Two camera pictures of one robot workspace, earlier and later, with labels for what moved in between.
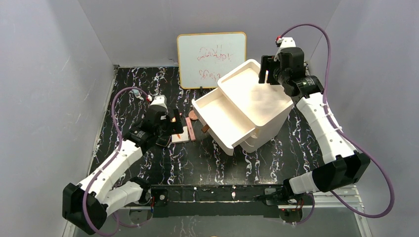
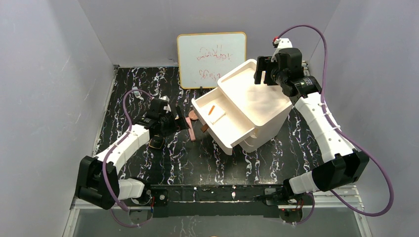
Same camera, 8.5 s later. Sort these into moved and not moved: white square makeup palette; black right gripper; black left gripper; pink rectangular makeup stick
Moved: white square makeup palette
Not moved: black right gripper; black left gripper; pink rectangular makeup stick
